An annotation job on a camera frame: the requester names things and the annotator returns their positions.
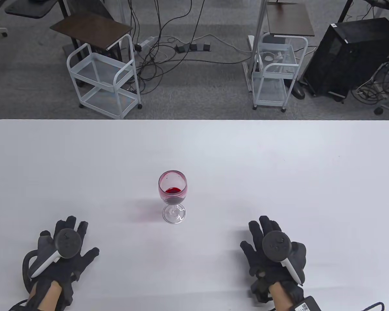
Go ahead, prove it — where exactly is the person's left hand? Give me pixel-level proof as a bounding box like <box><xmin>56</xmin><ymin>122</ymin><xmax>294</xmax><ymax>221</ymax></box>
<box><xmin>23</xmin><ymin>215</ymin><xmax>100</xmax><ymax>307</ymax></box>

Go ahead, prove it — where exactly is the person's right hand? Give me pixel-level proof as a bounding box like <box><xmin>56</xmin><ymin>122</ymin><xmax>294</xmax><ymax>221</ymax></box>
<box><xmin>240</xmin><ymin>215</ymin><xmax>307</xmax><ymax>304</ymax></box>

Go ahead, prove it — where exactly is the wine glass with red liquid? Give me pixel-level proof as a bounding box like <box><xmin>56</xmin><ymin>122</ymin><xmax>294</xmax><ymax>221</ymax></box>
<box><xmin>158</xmin><ymin>170</ymin><xmax>188</xmax><ymax>225</ymax></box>

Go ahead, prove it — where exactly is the person's right forearm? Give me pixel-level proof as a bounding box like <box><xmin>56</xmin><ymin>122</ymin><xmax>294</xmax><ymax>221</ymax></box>
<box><xmin>271</xmin><ymin>282</ymin><xmax>299</xmax><ymax>311</ymax></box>

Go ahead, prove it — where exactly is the black and white controller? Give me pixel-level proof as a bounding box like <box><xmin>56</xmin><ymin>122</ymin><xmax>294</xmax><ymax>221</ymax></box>
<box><xmin>262</xmin><ymin>231</ymin><xmax>304</xmax><ymax>286</ymax></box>
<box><xmin>30</xmin><ymin>228</ymin><xmax>82</xmax><ymax>279</ymax></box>

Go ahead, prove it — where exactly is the black labelled wrist box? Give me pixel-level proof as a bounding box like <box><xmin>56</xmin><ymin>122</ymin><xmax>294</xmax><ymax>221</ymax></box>
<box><xmin>289</xmin><ymin>295</ymin><xmax>323</xmax><ymax>311</ymax></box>

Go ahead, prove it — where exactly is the white metal trolley cart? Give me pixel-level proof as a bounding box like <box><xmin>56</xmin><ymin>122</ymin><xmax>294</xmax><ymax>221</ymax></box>
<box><xmin>251</xmin><ymin>32</ymin><xmax>308</xmax><ymax>113</ymax></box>
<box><xmin>66</xmin><ymin>33</ymin><xmax>143</xmax><ymax>120</ymax></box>

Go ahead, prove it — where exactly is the white round device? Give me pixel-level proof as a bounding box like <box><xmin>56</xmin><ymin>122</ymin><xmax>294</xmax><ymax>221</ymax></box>
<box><xmin>263</xmin><ymin>51</ymin><xmax>283</xmax><ymax>64</ymax></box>

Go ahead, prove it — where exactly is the black computer tower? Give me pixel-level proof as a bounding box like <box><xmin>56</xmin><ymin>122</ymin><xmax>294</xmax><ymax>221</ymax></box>
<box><xmin>302</xmin><ymin>17</ymin><xmax>389</xmax><ymax>98</ymax></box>

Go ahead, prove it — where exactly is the silver metal stand pole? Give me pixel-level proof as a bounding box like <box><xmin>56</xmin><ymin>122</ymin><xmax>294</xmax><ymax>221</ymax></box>
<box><xmin>243</xmin><ymin>0</ymin><xmax>269</xmax><ymax>94</ymax></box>

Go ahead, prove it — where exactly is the white power strip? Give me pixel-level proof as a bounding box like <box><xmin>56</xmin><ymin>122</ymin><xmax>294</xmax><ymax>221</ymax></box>
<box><xmin>135</xmin><ymin>36</ymin><xmax>159</xmax><ymax>52</ymax></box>

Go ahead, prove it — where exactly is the dark brown side table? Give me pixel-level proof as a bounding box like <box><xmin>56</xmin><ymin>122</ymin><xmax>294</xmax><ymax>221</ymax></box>
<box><xmin>50</xmin><ymin>12</ymin><xmax>133</xmax><ymax>87</ymax></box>
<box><xmin>266</xmin><ymin>2</ymin><xmax>315</xmax><ymax>46</ymax></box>

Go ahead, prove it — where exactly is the black desk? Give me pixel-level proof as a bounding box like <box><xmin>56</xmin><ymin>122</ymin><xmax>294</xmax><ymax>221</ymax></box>
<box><xmin>5</xmin><ymin>0</ymin><xmax>68</xmax><ymax>19</ymax></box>

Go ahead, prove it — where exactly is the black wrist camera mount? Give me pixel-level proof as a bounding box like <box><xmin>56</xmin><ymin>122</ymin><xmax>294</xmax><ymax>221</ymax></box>
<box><xmin>250</xmin><ymin>279</ymin><xmax>273</xmax><ymax>303</ymax></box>

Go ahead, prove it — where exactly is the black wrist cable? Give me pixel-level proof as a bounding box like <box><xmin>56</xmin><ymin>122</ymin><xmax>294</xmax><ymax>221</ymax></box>
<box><xmin>323</xmin><ymin>301</ymin><xmax>385</xmax><ymax>311</ymax></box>

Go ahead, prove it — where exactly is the bundle of black floor cables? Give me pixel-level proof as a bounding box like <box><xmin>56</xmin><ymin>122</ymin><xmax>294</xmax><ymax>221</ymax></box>
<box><xmin>126</xmin><ymin>0</ymin><xmax>254</xmax><ymax>95</ymax></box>

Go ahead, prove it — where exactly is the tangle of mixed cables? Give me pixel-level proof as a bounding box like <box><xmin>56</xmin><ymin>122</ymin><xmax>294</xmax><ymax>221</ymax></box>
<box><xmin>351</xmin><ymin>44</ymin><xmax>389</xmax><ymax>105</ymax></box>

